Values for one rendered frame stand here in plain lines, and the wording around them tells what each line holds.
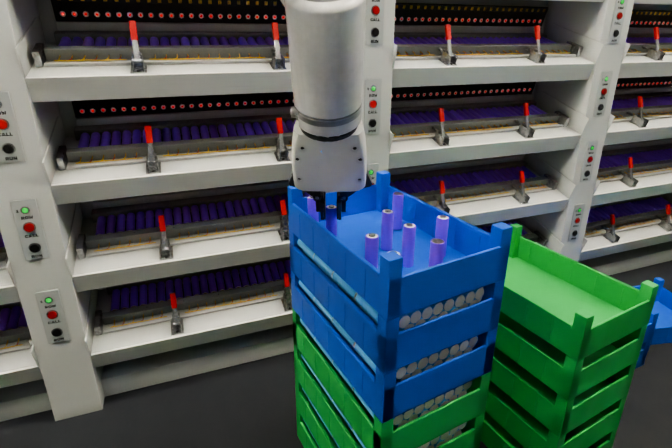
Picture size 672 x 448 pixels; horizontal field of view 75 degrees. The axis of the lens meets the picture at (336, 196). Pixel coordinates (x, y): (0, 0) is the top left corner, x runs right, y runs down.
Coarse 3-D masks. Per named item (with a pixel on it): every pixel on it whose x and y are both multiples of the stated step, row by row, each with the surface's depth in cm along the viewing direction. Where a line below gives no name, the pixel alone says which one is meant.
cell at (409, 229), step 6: (408, 228) 61; (414, 228) 61; (408, 234) 61; (414, 234) 61; (402, 240) 62; (408, 240) 61; (414, 240) 62; (402, 246) 62; (408, 246) 62; (414, 246) 62; (402, 252) 63; (408, 252) 62; (408, 258) 62; (408, 264) 63
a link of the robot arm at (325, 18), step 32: (288, 0) 44; (320, 0) 42; (352, 0) 43; (288, 32) 46; (320, 32) 43; (352, 32) 44; (320, 64) 46; (352, 64) 47; (320, 96) 49; (352, 96) 50
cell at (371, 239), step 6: (366, 234) 59; (372, 234) 58; (366, 240) 58; (372, 240) 58; (378, 240) 58; (366, 246) 58; (372, 246) 58; (378, 246) 59; (366, 252) 59; (372, 252) 58; (366, 258) 59; (372, 258) 58; (372, 264) 59
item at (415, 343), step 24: (312, 264) 70; (312, 288) 71; (336, 288) 63; (336, 312) 64; (360, 312) 57; (456, 312) 58; (480, 312) 60; (360, 336) 58; (384, 336) 53; (408, 336) 54; (432, 336) 57; (456, 336) 59; (384, 360) 54; (408, 360) 56
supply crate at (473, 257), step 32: (288, 192) 73; (384, 192) 82; (320, 224) 65; (352, 224) 77; (416, 224) 76; (320, 256) 66; (352, 256) 57; (384, 256) 50; (416, 256) 66; (448, 256) 66; (480, 256) 56; (352, 288) 58; (384, 288) 51; (416, 288) 52; (448, 288) 55
